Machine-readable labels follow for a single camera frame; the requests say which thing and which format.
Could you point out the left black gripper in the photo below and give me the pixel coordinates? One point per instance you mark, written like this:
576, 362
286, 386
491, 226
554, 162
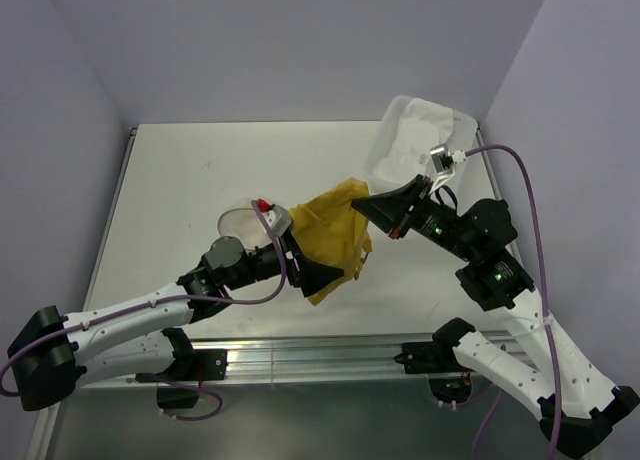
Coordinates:
310, 276

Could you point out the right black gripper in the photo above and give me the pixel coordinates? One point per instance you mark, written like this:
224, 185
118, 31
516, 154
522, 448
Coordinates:
391, 209

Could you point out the yellow bra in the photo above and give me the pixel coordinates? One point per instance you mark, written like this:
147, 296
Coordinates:
331, 232

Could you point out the white mesh laundry bag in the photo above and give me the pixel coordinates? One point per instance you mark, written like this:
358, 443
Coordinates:
244, 224

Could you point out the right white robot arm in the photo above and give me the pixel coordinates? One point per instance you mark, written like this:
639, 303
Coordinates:
575, 405

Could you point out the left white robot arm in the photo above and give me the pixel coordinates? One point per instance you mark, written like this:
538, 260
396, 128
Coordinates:
55, 353

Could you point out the white bra in tray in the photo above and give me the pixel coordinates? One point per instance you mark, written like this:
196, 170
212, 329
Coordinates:
410, 128

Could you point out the white plastic tray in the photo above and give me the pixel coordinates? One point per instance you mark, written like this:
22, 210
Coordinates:
462, 138

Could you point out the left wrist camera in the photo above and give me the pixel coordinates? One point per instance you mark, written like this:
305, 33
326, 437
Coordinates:
274, 218

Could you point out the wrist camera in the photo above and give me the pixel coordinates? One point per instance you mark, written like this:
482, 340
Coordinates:
445, 163
274, 218

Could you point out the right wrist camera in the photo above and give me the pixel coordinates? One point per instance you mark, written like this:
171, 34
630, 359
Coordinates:
445, 163

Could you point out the aluminium mounting rail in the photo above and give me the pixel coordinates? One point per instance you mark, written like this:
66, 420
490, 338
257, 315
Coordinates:
262, 343

